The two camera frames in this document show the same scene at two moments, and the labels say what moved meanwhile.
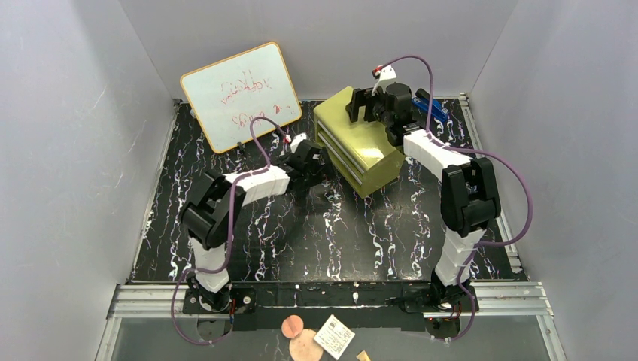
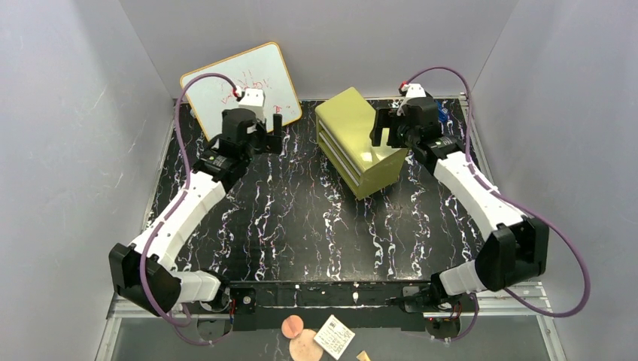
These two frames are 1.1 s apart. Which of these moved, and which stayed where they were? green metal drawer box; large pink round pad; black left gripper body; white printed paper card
Moved: black left gripper body
Stayed: green metal drawer box; white printed paper card; large pink round pad
